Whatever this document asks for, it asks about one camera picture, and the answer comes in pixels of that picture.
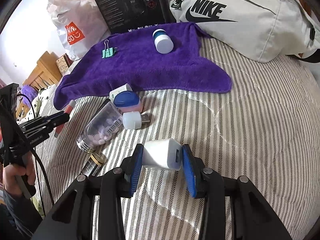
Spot white USB charger cube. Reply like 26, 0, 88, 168
142, 138, 182, 171

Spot pink grey marker tube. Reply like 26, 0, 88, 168
54, 100, 76, 138

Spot black gold Grand Reserve box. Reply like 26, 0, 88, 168
80, 153, 105, 177

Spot white round USB light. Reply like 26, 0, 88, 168
123, 111, 150, 129

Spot person left hand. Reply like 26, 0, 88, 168
2, 152, 37, 197

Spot clear pill bottle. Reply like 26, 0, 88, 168
76, 99, 123, 154

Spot wooden chair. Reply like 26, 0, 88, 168
15, 50, 63, 119

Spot patterned book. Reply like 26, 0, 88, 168
56, 54, 73, 76

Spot white tape roll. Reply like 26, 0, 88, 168
109, 83, 132, 102

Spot teal binder clip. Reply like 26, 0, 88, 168
101, 39, 118, 59

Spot white Miniso shopping bag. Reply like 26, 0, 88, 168
47, 0, 108, 61

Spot purple towel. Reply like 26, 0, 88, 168
53, 23, 232, 109

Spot white blue cylindrical bottle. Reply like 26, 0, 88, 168
152, 29, 174, 54

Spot black headset box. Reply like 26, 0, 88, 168
95, 0, 165, 34

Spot grey Nike bag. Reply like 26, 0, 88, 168
168, 0, 319, 63

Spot black cable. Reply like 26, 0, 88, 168
15, 93, 55, 218

